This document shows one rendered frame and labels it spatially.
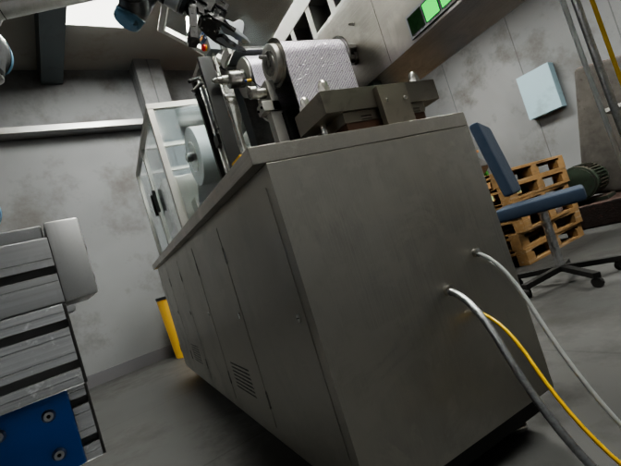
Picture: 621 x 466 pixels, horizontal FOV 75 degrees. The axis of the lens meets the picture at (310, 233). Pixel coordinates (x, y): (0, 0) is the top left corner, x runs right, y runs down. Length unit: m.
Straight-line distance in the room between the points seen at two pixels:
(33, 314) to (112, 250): 4.29
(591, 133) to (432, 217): 4.69
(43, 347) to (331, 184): 0.63
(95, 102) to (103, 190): 1.01
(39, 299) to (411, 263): 0.76
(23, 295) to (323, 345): 0.56
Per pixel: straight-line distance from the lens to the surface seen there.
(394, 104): 1.16
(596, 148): 5.68
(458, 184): 1.17
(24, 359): 0.52
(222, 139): 1.52
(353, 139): 0.99
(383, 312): 0.95
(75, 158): 5.03
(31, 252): 0.53
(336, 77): 1.39
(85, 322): 4.72
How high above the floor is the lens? 0.66
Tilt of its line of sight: 2 degrees up
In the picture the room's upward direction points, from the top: 17 degrees counter-clockwise
